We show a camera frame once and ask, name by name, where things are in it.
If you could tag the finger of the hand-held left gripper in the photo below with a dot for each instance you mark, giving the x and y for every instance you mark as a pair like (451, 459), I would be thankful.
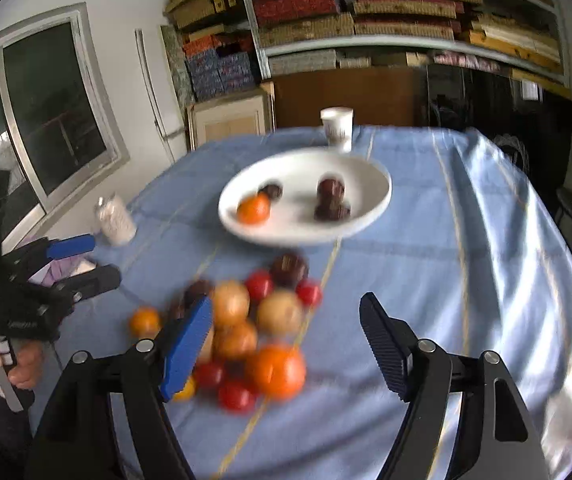
(98, 280)
(73, 246)

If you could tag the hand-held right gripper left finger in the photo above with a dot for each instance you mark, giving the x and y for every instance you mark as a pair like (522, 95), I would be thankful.
(188, 345)

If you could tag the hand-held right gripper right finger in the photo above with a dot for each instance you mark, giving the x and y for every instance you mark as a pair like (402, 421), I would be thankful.
(383, 345)

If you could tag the small yellow tomato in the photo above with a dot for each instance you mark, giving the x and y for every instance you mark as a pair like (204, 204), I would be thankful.
(188, 391)

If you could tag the small orange tomato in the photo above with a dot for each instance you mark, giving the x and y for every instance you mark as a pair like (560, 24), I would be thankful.
(145, 322)
(253, 208)

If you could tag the tan spotted tomato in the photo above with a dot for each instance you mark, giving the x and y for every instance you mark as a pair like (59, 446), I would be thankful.
(230, 302)
(280, 312)

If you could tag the red cherry tomato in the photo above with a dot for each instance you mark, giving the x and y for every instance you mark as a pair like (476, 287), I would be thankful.
(236, 395)
(309, 292)
(209, 374)
(259, 285)

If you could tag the large orange tomato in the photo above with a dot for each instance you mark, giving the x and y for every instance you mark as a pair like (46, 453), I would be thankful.
(276, 372)

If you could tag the white plate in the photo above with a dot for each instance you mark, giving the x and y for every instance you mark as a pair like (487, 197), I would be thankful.
(296, 220)

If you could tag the person's left hand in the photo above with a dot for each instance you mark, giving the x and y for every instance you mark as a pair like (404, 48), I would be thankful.
(28, 367)

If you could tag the purple cloth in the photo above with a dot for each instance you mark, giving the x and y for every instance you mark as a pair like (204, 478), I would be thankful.
(58, 270)

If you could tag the blue striped tablecloth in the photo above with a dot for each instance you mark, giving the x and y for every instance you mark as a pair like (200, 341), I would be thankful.
(465, 260)

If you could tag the grey framed window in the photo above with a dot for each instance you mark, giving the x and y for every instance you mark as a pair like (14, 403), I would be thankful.
(51, 110)

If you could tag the light wooden framed panel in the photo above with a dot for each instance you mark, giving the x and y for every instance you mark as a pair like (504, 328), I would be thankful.
(231, 120)

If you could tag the grey patterned board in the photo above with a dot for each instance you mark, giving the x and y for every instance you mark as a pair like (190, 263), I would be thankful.
(173, 60)

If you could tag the white paper cup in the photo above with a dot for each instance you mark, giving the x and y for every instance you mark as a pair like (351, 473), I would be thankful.
(338, 127)

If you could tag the pile of cardboard boxes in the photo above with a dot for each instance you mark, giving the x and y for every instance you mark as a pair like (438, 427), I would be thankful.
(216, 70)

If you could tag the brown wooden cabinet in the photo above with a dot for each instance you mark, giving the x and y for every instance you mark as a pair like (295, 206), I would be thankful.
(345, 92)

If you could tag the black glossy cabinet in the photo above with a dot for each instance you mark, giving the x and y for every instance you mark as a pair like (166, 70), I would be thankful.
(490, 100)

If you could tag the stacks of flat patterned boxes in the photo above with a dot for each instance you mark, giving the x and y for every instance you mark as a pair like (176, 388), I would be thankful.
(296, 2)

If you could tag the white wall shelf unit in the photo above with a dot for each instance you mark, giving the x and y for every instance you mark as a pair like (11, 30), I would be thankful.
(365, 42)

